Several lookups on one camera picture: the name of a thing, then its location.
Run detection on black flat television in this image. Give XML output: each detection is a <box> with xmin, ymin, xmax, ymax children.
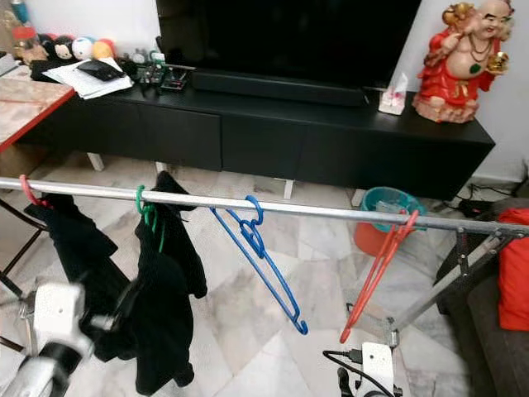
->
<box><xmin>155</xmin><ymin>0</ymin><xmax>423</xmax><ymax>88</ymax></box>

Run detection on red plastic hanger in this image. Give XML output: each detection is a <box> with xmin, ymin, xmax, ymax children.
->
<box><xmin>339</xmin><ymin>208</ymin><xmax>422</xmax><ymax>345</ymax></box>
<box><xmin>18</xmin><ymin>173</ymin><xmax>51</xmax><ymax>208</ymax></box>

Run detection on green plastic hanger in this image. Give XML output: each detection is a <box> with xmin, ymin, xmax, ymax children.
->
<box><xmin>134</xmin><ymin>183</ymin><xmax>167</xmax><ymax>254</ymax></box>

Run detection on orange plush ball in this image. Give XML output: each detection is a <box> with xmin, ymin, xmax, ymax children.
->
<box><xmin>92</xmin><ymin>37</ymin><xmax>116</xmax><ymax>61</ymax></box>

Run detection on marble-pattern folding table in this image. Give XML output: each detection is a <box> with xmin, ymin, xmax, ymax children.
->
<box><xmin>0</xmin><ymin>75</ymin><xmax>79</xmax><ymax>153</ymax></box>

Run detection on black printed t-shirt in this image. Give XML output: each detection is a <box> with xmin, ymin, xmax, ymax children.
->
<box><xmin>127</xmin><ymin>170</ymin><xmax>210</xmax><ymax>397</ymax></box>
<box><xmin>24</xmin><ymin>192</ymin><xmax>135</xmax><ymax>362</ymax></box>

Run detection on red cushion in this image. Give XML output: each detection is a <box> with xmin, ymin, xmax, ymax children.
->
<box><xmin>498</xmin><ymin>206</ymin><xmax>529</xmax><ymax>332</ymax></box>

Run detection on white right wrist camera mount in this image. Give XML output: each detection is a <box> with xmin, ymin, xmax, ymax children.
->
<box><xmin>360</xmin><ymin>341</ymin><xmax>397</xmax><ymax>397</ymax></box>

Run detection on orange bin teal liner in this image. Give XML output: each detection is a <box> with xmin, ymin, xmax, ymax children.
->
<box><xmin>352</xmin><ymin>186</ymin><xmax>427</xmax><ymax>258</ymax></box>

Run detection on red lidded jar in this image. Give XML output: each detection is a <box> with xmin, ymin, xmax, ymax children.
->
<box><xmin>12</xmin><ymin>26</ymin><xmax>39</xmax><ymax>64</ymax></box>

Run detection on silver metal clothes rack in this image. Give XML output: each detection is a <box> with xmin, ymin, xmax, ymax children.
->
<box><xmin>0</xmin><ymin>175</ymin><xmax>529</xmax><ymax>350</ymax></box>

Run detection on small white figurine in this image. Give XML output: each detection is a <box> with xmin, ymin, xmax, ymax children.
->
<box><xmin>377</xmin><ymin>72</ymin><xmax>411</xmax><ymax>116</ymax></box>

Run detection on black electronic gadget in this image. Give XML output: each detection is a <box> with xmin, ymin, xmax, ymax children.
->
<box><xmin>137</xmin><ymin>63</ymin><xmax>188</xmax><ymax>93</ymax></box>

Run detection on white paper sheets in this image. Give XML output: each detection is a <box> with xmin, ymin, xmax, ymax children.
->
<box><xmin>42</xmin><ymin>57</ymin><xmax>136</xmax><ymax>101</ymax></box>

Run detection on white plush ball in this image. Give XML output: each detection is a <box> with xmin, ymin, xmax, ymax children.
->
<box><xmin>72</xmin><ymin>36</ymin><xmax>94</xmax><ymax>61</ymax></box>

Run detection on blue plastic hanger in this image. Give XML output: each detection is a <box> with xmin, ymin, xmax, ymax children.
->
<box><xmin>210</xmin><ymin>194</ymin><xmax>310</xmax><ymax>337</ymax></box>

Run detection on red robed deity statue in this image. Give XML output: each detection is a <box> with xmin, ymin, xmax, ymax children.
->
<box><xmin>412</xmin><ymin>0</ymin><xmax>514</xmax><ymax>124</ymax></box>

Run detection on black soundbar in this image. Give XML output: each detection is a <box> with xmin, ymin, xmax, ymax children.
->
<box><xmin>191</xmin><ymin>68</ymin><xmax>369</xmax><ymax>107</ymax></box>

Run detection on black wallet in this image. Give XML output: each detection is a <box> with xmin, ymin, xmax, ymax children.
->
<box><xmin>76</xmin><ymin>59</ymin><xmax>126</xmax><ymax>83</ymax></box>

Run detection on dark grey fabric sofa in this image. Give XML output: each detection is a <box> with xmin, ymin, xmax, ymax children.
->
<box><xmin>433</xmin><ymin>197</ymin><xmax>529</xmax><ymax>397</ymax></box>

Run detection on black television stand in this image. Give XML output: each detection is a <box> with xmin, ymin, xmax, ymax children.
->
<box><xmin>31</xmin><ymin>65</ymin><xmax>498</xmax><ymax>200</ymax></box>

